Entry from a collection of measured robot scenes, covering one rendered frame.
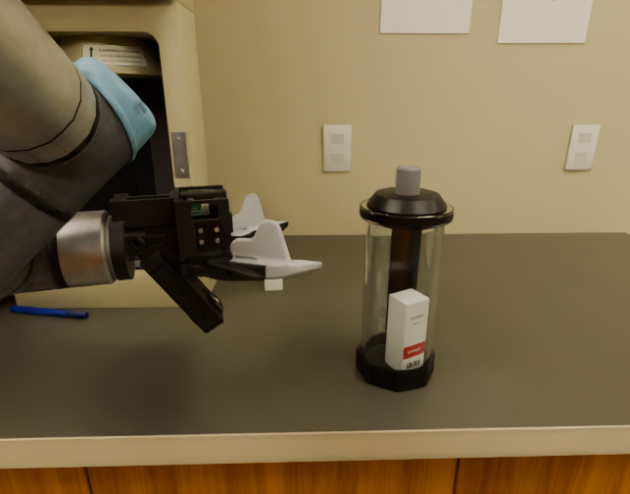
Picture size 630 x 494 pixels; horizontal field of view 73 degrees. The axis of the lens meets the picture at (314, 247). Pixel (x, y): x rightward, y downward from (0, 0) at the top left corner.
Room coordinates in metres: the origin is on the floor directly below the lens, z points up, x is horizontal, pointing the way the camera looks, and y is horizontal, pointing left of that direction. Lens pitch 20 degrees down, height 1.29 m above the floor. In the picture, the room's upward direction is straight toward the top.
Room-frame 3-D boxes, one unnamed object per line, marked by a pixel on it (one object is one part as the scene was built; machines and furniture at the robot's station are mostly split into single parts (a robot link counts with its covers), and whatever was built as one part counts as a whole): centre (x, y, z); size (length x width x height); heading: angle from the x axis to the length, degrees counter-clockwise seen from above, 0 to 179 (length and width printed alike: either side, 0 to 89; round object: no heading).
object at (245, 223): (0.51, 0.07, 1.14); 0.09 x 0.03 x 0.06; 143
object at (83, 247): (0.41, 0.22, 1.14); 0.08 x 0.05 x 0.08; 17
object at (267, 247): (0.40, 0.04, 1.14); 0.09 x 0.03 x 0.06; 71
